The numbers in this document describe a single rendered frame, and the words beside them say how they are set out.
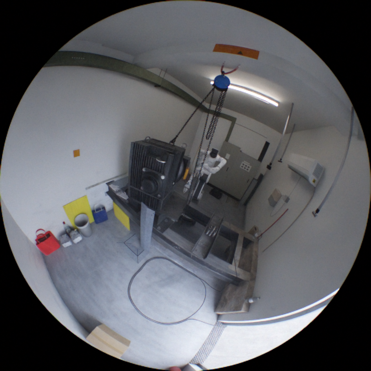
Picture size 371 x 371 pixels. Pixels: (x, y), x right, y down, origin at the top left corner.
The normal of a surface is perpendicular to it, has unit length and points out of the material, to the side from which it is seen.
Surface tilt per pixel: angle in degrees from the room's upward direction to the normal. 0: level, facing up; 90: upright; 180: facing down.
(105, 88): 90
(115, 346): 0
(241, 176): 90
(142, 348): 0
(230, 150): 90
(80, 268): 0
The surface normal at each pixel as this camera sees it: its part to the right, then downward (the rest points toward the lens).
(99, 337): 0.29, -0.82
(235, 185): -0.48, 0.33
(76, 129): 0.83, 0.47
